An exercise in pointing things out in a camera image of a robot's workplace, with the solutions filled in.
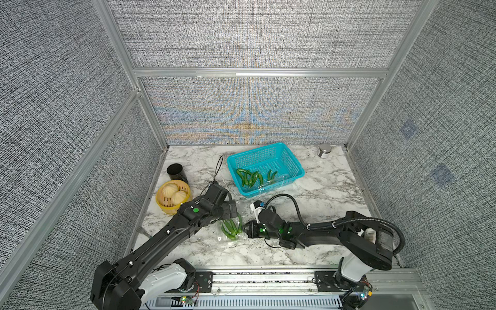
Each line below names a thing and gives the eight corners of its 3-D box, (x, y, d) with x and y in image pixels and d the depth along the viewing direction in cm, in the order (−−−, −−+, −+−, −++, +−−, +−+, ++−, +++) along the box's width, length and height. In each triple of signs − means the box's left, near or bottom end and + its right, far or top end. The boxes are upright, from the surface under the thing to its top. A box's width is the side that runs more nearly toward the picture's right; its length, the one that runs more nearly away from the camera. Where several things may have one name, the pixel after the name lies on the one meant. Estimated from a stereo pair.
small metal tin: (318, 158, 116) (321, 152, 112) (315, 149, 121) (318, 143, 117) (330, 158, 116) (333, 152, 112) (327, 149, 121) (330, 143, 117)
